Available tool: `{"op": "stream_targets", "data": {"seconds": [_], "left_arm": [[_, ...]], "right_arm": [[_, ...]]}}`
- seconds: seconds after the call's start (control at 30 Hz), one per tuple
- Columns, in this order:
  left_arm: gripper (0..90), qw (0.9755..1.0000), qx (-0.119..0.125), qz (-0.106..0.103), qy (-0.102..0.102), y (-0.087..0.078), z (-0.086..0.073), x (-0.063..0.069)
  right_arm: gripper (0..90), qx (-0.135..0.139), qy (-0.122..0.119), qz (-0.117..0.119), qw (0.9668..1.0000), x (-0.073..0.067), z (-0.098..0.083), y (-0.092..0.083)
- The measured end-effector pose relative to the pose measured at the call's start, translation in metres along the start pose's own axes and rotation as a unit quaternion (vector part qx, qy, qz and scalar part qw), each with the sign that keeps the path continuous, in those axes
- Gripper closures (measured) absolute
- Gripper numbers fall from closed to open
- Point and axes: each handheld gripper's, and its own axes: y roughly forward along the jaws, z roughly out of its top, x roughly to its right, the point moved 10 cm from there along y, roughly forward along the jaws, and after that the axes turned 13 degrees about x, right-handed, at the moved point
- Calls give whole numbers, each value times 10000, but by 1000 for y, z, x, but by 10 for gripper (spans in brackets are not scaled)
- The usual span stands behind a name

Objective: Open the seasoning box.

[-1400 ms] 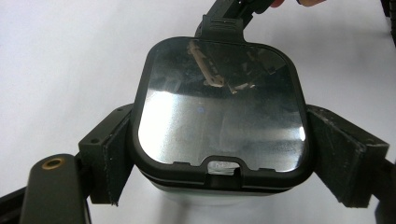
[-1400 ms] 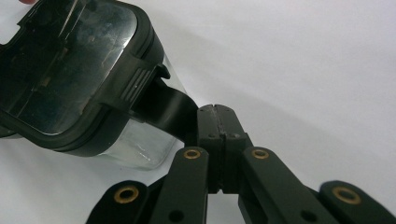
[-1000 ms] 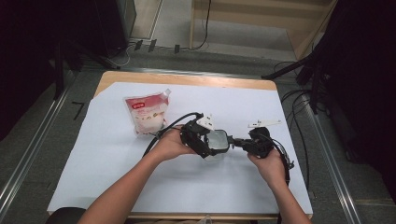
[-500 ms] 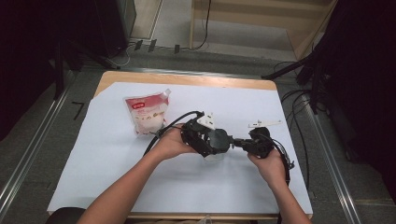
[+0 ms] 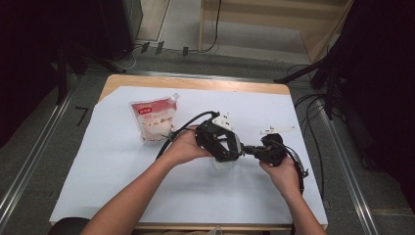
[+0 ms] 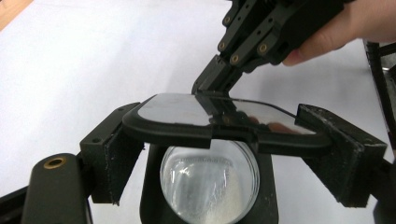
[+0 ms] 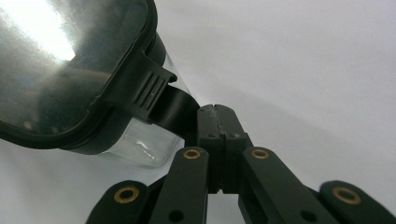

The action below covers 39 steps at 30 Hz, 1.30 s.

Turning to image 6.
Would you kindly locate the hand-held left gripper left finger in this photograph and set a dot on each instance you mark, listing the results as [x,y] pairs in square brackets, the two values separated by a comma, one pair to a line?
[118,161]

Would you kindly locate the clear jar with black lid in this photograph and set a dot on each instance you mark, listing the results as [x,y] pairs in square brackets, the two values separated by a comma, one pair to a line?
[174,109]

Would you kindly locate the black metal frame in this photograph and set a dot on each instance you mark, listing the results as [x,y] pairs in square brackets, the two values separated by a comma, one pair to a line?
[384,87]

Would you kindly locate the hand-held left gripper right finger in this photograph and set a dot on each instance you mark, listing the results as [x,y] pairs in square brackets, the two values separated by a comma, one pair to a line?
[348,161]

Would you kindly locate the white paper sheet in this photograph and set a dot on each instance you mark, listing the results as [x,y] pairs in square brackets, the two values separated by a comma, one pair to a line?
[93,62]

